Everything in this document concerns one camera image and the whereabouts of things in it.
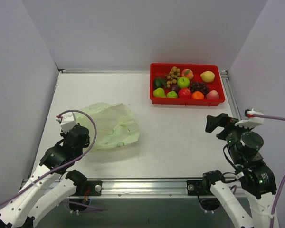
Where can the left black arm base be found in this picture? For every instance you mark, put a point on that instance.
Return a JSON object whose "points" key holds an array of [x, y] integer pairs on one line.
{"points": [[80, 200]]}

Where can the orange peach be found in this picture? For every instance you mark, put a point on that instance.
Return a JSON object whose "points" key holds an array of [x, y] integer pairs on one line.
{"points": [[187, 73]]}

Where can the green apple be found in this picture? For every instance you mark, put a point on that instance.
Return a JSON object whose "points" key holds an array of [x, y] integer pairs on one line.
{"points": [[183, 82]]}

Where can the aluminium side rail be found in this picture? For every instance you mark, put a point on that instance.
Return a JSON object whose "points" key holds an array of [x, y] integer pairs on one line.
{"points": [[230, 95]]}

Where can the brown longan bunch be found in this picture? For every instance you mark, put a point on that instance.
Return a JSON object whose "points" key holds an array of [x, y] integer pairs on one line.
{"points": [[173, 76]]}

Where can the pale green plastic bag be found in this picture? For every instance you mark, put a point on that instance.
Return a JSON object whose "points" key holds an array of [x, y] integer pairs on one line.
{"points": [[115, 123]]}

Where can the pink peach from bag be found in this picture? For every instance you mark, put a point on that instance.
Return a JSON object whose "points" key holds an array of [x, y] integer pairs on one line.
{"points": [[213, 94]]}

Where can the dark red grape bunch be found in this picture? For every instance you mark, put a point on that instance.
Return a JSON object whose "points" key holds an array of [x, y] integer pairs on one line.
{"points": [[199, 86]]}

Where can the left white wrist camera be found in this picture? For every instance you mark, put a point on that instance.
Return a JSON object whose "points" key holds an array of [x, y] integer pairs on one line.
{"points": [[67, 121]]}

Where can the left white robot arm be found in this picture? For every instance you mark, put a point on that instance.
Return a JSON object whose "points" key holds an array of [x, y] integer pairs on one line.
{"points": [[19, 210]]}

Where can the aluminium front rail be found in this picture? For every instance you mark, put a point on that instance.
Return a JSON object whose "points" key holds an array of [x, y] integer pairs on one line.
{"points": [[111, 188]]}

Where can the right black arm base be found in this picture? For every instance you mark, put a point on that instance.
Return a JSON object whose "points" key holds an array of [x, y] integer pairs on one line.
{"points": [[207, 201]]}

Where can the dark red plum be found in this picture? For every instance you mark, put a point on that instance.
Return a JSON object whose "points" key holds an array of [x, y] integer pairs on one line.
{"points": [[174, 88]]}

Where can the red apple from bag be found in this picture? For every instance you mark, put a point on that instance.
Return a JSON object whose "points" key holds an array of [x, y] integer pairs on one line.
{"points": [[184, 93]]}

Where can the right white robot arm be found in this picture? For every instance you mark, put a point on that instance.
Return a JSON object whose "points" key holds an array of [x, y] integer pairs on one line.
{"points": [[256, 178]]}

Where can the dark green avocado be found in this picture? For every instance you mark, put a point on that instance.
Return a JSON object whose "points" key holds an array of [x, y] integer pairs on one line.
{"points": [[159, 83]]}

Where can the orange fruit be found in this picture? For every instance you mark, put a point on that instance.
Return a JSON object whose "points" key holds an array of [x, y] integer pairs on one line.
{"points": [[197, 95]]}

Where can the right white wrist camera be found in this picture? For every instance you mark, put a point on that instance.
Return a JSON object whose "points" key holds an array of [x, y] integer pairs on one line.
{"points": [[254, 118]]}

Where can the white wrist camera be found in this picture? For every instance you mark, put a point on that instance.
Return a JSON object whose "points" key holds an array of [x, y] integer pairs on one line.
{"points": [[254, 118], [67, 121]]}

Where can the red plastic tray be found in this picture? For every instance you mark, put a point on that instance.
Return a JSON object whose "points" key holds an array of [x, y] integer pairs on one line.
{"points": [[160, 70]]}

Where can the yellow lemon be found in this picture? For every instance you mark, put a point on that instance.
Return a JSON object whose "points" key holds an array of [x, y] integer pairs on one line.
{"points": [[207, 76]]}

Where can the lime green fruit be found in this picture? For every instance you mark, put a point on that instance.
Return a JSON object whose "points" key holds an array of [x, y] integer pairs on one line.
{"points": [[172, 94]]}

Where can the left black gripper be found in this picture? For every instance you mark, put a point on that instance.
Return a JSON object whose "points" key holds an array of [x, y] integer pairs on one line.
{"points": [[79, 135]]}

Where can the green pear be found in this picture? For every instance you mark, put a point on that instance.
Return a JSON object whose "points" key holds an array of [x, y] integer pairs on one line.
{"points": [[159, 93]]}

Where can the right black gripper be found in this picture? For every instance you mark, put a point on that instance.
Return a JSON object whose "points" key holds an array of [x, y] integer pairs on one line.
{"points": [[223, 127]]}

